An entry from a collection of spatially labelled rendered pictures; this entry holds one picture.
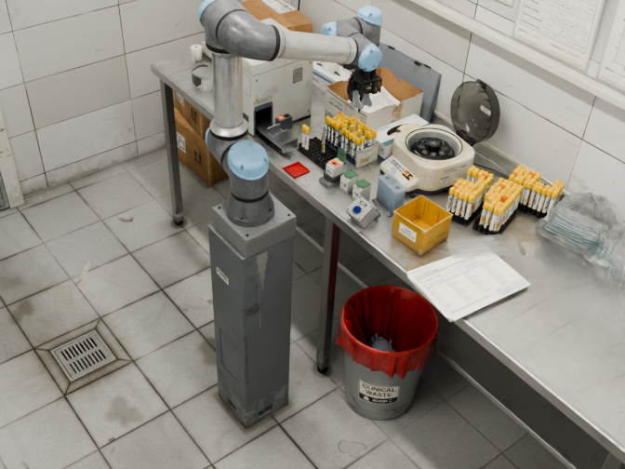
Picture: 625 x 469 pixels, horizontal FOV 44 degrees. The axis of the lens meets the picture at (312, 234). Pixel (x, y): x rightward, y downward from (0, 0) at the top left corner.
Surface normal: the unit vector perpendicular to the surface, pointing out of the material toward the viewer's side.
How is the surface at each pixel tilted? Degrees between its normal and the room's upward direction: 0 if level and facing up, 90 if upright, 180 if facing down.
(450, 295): 1
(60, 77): 90
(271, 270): 90
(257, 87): 90
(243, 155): 10
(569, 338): 0
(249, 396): 90
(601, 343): 0
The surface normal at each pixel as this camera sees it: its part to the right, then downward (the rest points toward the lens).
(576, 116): -0.79, 0.37
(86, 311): 0.04, -0.76
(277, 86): 0.62, 0.53
